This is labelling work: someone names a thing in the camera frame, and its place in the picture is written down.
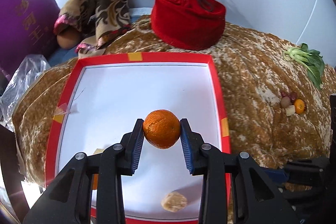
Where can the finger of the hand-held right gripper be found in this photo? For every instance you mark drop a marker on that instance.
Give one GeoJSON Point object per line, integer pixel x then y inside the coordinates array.
{"type": "Point", "coordinates": [277, 175]}

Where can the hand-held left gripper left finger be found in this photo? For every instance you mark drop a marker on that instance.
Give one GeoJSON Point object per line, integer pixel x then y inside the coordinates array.
{"type": "Point", "coordinates": [137, 151]}

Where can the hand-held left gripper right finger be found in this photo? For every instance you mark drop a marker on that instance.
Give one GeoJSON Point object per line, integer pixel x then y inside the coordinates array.
{"type": "Point", "coordinates": [187, 151]}

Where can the large orange mandarin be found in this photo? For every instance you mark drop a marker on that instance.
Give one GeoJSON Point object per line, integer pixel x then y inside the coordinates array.
{"type": "Point", "coordinates": [162, 129]}

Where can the small beige ginger piece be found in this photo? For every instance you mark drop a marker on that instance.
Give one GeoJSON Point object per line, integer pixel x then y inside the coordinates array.
{"type": "Point", "coordinates": [99, 151]}

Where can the beige ginger lump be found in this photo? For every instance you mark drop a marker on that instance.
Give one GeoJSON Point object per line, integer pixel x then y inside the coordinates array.
{"type": "Point", "coordinates": [174, 201]}

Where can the red and white box lid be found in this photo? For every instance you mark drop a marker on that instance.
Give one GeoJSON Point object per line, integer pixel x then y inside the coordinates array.
{"type": "Point", "coordinates": [131, 87]}

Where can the pale ginger piece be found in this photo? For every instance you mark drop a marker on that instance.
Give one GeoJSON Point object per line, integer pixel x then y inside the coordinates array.
{"type": "Point", "coordinates": [289, 110]}

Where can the small orange kumquat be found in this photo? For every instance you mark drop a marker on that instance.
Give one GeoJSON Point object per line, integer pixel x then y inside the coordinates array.
{"type": "Point", "coordinates": [299, 106]}

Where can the small round beige fruit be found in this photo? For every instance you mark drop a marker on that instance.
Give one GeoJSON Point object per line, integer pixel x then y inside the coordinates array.
{"type": "Point", "coordinates": [286, 102]}

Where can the red dates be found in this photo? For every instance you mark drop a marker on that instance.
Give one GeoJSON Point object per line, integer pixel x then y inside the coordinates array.
{"type": "Point", "coordinates": [292, 95]}

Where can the golden velvet tablecloth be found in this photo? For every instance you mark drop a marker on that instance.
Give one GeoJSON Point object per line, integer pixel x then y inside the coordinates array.
{"type": "Point", "coordinates": [257, 77]}

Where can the green bok choy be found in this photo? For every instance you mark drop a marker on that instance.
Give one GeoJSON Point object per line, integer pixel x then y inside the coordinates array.
{"type": "Point", "coordinates": [313, 64]}

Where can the brown round object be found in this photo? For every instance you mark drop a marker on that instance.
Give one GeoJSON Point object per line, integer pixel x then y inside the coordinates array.
{"type": "Point", "coordinates": [67, 39]}

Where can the red velvet hat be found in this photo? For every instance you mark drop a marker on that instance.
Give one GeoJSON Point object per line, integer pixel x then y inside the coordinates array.
{"type": "Point", "coordinates": [183, 19]}

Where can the clear plastic bag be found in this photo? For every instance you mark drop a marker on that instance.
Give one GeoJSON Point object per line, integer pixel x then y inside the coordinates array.
{"type": "Point", "coordinates": [21, 77]}

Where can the brown patterned scarf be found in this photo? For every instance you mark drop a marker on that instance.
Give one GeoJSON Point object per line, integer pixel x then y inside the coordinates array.
{"type": "Point", "coordinates": [105, 3]}

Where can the purple fabric bag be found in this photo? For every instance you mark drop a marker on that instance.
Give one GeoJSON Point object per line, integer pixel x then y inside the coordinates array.
{"type": "Point", "coordinates": [23, 19]}

